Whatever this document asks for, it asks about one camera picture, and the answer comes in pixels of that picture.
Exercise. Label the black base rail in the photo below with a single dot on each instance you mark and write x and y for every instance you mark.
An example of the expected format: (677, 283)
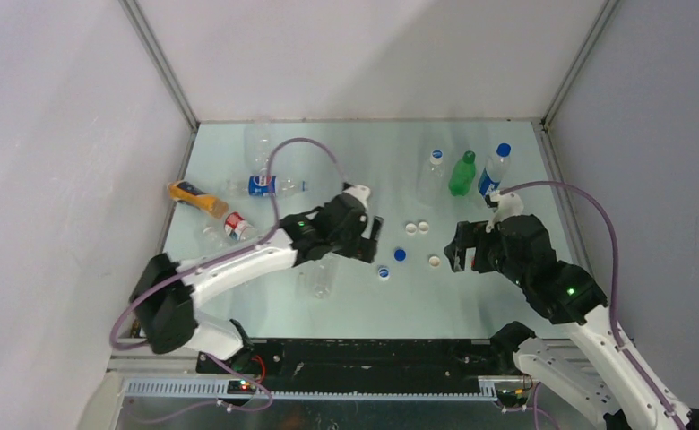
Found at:
(372, 365)

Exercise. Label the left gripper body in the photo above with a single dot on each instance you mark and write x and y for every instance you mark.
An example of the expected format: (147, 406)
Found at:
(352, 245)

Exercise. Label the orange bottle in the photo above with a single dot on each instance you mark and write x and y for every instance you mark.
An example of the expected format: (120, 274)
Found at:
(186, 193)

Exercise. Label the clear bottle with blue label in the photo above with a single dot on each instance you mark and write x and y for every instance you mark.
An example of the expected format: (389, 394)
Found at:
(261, 186)

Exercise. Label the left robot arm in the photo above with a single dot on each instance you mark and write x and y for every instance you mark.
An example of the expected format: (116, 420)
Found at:
(168, 297)

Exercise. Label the clear bottle with red ring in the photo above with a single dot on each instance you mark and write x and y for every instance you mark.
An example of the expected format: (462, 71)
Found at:
(231, 229)

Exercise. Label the clear ribbed plastic bottle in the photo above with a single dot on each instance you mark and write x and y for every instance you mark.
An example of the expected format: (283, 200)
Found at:
(430, 180)

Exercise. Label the clear crushed plastic bottle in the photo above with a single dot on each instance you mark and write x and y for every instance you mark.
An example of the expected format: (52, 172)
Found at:
(492, 174)

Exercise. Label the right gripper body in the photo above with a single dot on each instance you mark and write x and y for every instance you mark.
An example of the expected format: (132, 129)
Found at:
(487, 251)

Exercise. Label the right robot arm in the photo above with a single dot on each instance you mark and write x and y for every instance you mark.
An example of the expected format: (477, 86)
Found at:
(625, 393)

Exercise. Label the small clear plastic bottle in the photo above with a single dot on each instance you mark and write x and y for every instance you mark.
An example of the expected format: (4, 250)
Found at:
(316, 278)

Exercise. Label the green plastic bottle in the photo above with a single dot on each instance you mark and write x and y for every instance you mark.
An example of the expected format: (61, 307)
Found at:
(461, 179)

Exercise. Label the green bottle cap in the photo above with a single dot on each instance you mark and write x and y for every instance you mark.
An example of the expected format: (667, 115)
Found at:
(469, 157)

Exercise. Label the white blue labelled bottle cap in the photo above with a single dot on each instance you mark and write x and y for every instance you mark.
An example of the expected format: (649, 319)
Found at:
(383, 273)

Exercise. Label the white cable duct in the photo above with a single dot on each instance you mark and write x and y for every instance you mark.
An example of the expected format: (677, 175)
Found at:
(222, 389)

